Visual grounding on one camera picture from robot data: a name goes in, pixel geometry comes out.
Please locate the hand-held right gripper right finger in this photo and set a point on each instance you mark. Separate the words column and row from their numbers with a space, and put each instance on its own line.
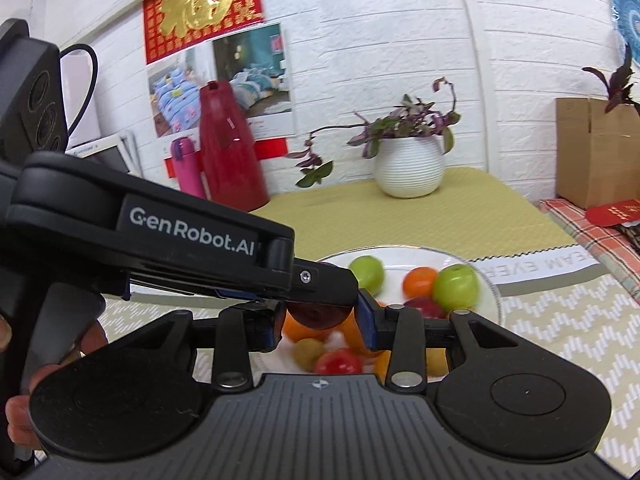
column 367, row 322

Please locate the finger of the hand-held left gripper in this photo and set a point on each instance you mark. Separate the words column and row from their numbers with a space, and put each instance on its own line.
column 325, row 285

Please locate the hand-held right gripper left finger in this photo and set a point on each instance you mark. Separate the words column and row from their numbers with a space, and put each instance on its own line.
column 277, row 329

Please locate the large orange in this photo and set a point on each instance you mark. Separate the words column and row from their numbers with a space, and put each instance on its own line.
column 297, row 334
column 352, row 337

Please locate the tan longan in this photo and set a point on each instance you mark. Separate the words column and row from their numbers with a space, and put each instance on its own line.
column 437, row 361
column 307, row 353

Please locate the yellow orange citrus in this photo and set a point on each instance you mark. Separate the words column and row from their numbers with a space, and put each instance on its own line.
column 382, row 365

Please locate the green jujube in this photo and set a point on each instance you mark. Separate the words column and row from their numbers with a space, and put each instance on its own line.
column 369, row 272
column 455, row 287

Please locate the small red apple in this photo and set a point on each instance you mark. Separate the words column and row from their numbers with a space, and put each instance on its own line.
column 339, row 362

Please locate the large dark red plum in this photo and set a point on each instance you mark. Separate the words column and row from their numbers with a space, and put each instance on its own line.
column 425, row 308

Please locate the mandarin orange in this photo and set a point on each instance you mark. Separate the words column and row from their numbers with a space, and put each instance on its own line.
column 419, row 282

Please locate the white porcelain plate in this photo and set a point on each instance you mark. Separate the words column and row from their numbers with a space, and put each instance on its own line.
column 395, row 260

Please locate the person's left hand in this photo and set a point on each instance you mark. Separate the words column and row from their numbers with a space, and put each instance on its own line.
column 20, row 415

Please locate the pink water bottle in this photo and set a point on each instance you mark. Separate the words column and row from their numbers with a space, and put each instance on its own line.
column 187, row 170

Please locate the red thermos jug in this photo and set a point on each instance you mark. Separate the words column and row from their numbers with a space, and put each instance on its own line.
column 230, row 160

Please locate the white dispenser with screen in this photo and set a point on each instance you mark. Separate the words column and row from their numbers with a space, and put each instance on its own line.
column 107, row 152

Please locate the olive green table mat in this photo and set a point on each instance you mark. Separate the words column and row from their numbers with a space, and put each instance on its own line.
column 425, row 220

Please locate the white potted purple plant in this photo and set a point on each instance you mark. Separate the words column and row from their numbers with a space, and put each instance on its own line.
column 407, row 170

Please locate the red plaid cloth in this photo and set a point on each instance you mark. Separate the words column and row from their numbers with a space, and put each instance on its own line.
column 565, row 215

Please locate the red envelope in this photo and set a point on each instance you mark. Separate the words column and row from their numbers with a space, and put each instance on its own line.
column 612, row 212

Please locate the cardboard box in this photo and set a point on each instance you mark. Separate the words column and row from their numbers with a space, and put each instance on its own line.
column 595, row 160

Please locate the dark purple leafy plant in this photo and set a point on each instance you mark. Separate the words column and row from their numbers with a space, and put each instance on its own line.
column 620, row 80

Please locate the blue crochet doily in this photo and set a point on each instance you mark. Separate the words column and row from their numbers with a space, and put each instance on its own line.
column 627, row 20

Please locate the white wall water purifier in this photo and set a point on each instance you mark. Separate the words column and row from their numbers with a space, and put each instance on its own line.
column 80, row 95

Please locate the wall poster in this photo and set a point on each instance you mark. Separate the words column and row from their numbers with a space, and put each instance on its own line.
column 200, row 10

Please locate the white wall pipe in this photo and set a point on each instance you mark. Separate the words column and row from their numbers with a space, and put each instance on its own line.
column 472, row 60

